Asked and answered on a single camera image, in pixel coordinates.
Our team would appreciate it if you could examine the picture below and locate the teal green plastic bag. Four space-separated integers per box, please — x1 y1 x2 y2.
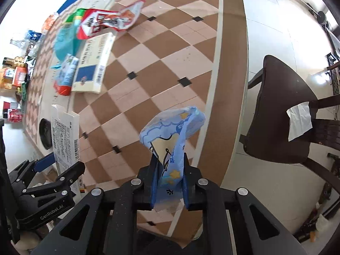
54 8 86 62

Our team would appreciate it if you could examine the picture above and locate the white printed box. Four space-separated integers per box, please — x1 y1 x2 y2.
51 103 86 195

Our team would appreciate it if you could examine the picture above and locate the milk carton blue red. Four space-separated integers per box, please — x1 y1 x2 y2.
54 54 79 96

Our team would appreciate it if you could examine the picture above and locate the snack package pile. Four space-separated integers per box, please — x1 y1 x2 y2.
1 13 59 101

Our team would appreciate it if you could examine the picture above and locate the checkered tablecloth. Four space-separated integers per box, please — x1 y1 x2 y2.
23 0 249 248

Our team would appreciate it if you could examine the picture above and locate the white tissue on chair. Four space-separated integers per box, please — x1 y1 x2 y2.
286 101 312 142

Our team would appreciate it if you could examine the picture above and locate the blue cartoon plastic wrapper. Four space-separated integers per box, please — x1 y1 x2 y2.
139 106 206 211

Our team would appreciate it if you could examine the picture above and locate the dark wooden chair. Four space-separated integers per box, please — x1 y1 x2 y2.
238 55 340 192

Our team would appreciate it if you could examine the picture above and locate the cream box blue rectangle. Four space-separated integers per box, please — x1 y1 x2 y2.
71 32 115 94

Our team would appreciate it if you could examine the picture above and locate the red white snack bag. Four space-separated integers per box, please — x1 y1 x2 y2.
77 0 145 40

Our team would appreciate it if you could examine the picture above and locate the red cans pack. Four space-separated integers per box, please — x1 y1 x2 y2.
2 101 23 123

